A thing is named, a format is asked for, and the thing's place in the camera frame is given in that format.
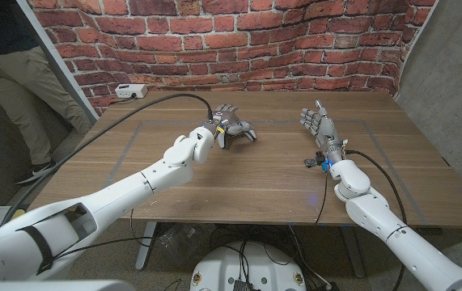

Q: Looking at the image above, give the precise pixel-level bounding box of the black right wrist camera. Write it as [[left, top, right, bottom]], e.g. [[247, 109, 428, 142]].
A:
[[314, 150, 333, 171]]

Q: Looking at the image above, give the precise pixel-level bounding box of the clear plastic bag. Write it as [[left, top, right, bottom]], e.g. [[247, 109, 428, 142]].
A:
[[157, 222, 212, 268]]

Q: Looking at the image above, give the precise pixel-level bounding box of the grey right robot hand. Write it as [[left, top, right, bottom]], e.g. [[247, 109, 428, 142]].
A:
[[299, 99, 347, 162]]

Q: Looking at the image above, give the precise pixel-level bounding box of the red brick printed backdrop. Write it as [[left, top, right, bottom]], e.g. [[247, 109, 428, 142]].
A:
[[26, 0, 438, 118]]

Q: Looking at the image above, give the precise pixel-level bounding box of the white robot torso edge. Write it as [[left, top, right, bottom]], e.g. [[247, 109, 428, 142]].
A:
[[0, 279, 137, 291]]

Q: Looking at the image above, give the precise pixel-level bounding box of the white cable under table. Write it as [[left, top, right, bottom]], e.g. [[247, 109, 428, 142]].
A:
[[286, 224, 331, 289]]

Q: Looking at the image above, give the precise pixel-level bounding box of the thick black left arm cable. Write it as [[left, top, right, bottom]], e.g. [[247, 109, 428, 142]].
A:
[[0, 93, 214, 227]]

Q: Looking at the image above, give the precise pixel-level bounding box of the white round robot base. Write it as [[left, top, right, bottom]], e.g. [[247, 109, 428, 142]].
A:
[[189, 241, 307, 291]]

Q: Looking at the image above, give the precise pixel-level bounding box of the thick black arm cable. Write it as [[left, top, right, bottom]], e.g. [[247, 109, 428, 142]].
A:
[[343, 150, 408, 291], [0, 93, 214, 227]]

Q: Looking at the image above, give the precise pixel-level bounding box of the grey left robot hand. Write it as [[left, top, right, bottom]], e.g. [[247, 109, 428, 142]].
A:
[[208, 103, 256, 139]]

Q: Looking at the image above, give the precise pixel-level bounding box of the person standing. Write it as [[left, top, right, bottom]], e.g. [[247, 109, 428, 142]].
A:
[[0, 0, 94, 185]]

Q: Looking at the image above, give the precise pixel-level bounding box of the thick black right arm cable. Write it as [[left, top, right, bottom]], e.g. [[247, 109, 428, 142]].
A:
[[343, 150, 408, 291]]

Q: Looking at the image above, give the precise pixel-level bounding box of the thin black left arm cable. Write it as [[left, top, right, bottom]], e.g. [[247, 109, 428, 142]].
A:
[[50, 208, 153, 262]]

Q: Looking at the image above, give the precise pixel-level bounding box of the white and black game controller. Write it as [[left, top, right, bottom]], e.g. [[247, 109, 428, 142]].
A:
[[216, 123, 257, 150]]

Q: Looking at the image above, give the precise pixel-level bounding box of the white power box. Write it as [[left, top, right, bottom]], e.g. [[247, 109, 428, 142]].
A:
[[114, 83, 149, 99]]

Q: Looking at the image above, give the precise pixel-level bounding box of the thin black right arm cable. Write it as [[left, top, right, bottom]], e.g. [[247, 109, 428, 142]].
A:
[[314, 170, 329, 226]]

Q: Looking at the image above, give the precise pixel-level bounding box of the grey metal table leg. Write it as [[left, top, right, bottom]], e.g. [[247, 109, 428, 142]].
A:
[[135, 221, 159, 271], [339, 226, 367, 279]]

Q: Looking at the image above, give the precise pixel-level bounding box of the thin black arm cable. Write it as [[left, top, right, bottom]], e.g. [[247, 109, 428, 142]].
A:
[[50, 208, 153, 262], [314, 170, 329, 226]]

